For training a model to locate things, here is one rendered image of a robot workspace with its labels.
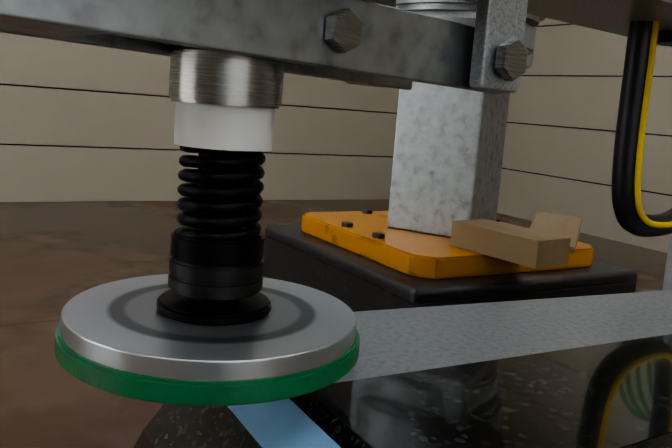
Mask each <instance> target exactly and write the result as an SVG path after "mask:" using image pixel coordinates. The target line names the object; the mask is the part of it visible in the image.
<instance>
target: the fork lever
mask: <svg viewBox="0 0 672 448"><path fill-rule="evenodd" d="M474 31H475V27H473V26H469V25H465V24H461V23H457V22H453V21H449V20H445V19H441V18H436V17H432V16H428V15H424V14H420V13H416V12H412V11H408V10H404V9H400V8H395V7H391V6H387V5H383V4H379V3H375V2H371V1H367V0H0V32H2V33H10V34H17V35H24V36H31V37H38V38H45V39H52V40H59V41H66V42H73V43H80V44H87V45H94V46H101V47H108V48H115V49H122V50H129V51H136V52H143V53H150V54H157V55H164V56H170V54H171V53H172V51H169V50H168V46H167V45H164V44H162V43H168V44H175V45H181V46H188V47H194V48H201V49H207V50H214V51H220V52H226V53H233V54H239V55H246V56H252V57H259V58H265V59H272V60H278V61H282V62H284V73H290V74H297V75H304V76H311V77H318V78H325V79H332V80H339V81H346V82H353V83H360V84H367V85H374V86H381V87H388V88H395V89H403V90H411V89H412V83H413V81H414V82H420V83H427V84H433V85H440V86H446V87H453V88H459V89H465V90H472V91H478V92H485V93H491V94H501V93H502V92H497V91H488V90H479V89H473V88H472V87H470V85H469V81H470V71H471V61H472V51H473V41H474ZM527 55H528V51H527V49H526V48H525V47H524V45H523V44H522V43H521V41H520V40H519V38H518V37H515V38H509V39H508V40H506V41H504V42H503V43H501V44H500V45H498V46H497V51H496V57H495V67H494V68H495V69H496V70H497V72H498V73H499V74H500V75H501V77H502V78H503V79H504V81H513V80H515V79H516V78H518V77H519V76H521V75H522V74H524V73H525V71H526V63H527Z"/></svg>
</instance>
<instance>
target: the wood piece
mask: <svg viewBox="0 0 672 448"><path fill-rule="evenodd" d="M570 240H571V238H570V237H565V236H561V235H556V234H552V233H547V232H543V231H538V230H534V229H529V228H524V227H520V226H515V225H511V224H506V223H502V222H497V221H493V220H488V219H475V220H460V221H453V222H452V230H451V241H450V246H453V247H457V248H460V249H464V250H468V251H472V252H475V253H479V254H483V255H486V256H490V257H494V258H497V259H501V260H505V261H509V262H512V263H516V264H520V265H523V266H527V267H531V268H534V269H537V268H544V267H550V266H557V265H564V264H567V263H568V256H569V248H570Z"/></svg>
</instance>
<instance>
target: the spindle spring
mask: <svg viewBox="0 0 672 448"><path fill-rule="evenodd" d="M179 147H180V150H181V151H184V152H188V153H205V154H242V153H247V156H244V157H199V156H197V155H182V156H181V157H180V158H179V164H180V165H182V166H183V167H191V168H211V169H233V168H246V171H236V172H205V171H197V170H198V169H183V170H180V171H179V173H178V177H179V179H180V180H182V181H185V182H190V183H182V184H180V185H179V186H178V187H177V192H178V193H179V194H180V195H182V196H185V197H183V198H180V199H178V201H177V207H178V208H179V209H181V210H183V211H181V212H179V213H178V214H177V215H176V221H177V222H178V223H179V224H181V225H183V226H188V227H196V228H236V227H245V228H246V229H241V230H233V231H197V230H189V229H183V230H182V231H181V233H180V235H182V236H185V237H189V238H195V239H202V240H213V241H239V240H247V239H251V238H254V237H256V236H258V235H259V234H260V231H261V226H260V224H259V222H258V221H259V220H260V219H261V218H262V212H261V210H260V209H259V207H260V206H262V203H263V198H262V197H261V195H260V193H261V192H262V191H263V189H264V184H263V182H261V181H260V180H259V179H262V178H263V177H264V174H265V171H264V169H263V167H261V166H260V165H262V164H263V163H264V162H265V160H266V158H265V155H264V154H263V153H262V152H261V151H228V150H213V149H202V148H193V147H185V146H179ZM197 183H202V184H238V183H246V184H245V186H237V187H201V186H197ZM244 197H245V200H242V201H229V202H206V201H196V198H208V199H230V198H244ZM241 212H244V214H245V215H239V216H227V217H206V216H195V213H205V214H229V213H241Z"/></svg>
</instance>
